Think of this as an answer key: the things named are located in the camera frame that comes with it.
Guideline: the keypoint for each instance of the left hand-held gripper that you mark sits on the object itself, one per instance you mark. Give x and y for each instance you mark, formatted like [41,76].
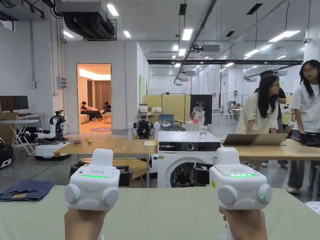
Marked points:
[92,187]

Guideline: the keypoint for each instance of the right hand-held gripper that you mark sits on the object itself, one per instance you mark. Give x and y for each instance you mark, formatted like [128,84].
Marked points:
[240,190]

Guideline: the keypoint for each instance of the person's left hand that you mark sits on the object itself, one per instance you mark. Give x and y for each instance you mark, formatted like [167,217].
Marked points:
[83,225]

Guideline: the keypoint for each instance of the person's right hand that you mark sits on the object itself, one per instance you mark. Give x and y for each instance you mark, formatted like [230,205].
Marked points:
[243,225]

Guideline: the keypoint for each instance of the white washing machine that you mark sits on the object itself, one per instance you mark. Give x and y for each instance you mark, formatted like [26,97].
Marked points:
[172,160]

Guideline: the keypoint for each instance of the white wheeled robot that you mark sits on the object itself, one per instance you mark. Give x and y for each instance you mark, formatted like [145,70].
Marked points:
[53,135]

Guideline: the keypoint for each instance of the black and white humanoid robot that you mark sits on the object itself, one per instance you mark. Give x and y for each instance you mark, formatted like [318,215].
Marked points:
[143,128]

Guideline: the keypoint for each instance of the black standing banner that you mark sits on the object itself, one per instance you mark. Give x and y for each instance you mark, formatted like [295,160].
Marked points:
[201,102]

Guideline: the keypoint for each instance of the folded dark blue garment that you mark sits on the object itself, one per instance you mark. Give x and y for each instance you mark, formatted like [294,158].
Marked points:
[27,190]

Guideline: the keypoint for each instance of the bed with pale green sheet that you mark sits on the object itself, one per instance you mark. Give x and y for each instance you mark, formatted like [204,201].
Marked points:
[160,215]

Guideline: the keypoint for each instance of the desk with black monitor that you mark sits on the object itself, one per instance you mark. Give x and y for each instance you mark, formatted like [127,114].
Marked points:
[15,105]

